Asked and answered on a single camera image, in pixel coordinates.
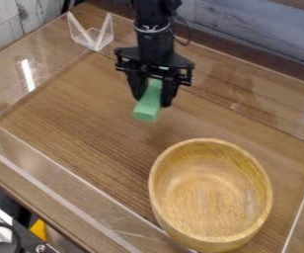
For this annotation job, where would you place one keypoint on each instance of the clear acrylic corner bracket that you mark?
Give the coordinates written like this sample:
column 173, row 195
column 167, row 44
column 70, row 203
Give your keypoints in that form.
column 92, row 38

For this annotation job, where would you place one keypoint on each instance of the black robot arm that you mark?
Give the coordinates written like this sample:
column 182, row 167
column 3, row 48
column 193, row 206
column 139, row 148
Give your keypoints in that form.
column 154, row 16

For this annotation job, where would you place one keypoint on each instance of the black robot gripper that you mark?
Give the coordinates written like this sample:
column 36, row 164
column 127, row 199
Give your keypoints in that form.
column 154, row 57

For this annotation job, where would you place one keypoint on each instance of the yellow and black device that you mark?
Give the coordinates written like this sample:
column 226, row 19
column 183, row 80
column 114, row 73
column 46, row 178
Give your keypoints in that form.
column 22, row 229

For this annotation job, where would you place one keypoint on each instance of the brown wooden bowl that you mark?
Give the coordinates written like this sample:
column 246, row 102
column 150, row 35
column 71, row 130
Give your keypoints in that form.
column 210, row 194

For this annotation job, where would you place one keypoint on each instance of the green rectangular block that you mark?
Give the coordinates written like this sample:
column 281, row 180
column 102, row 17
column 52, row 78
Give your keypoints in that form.
column 147, row 107

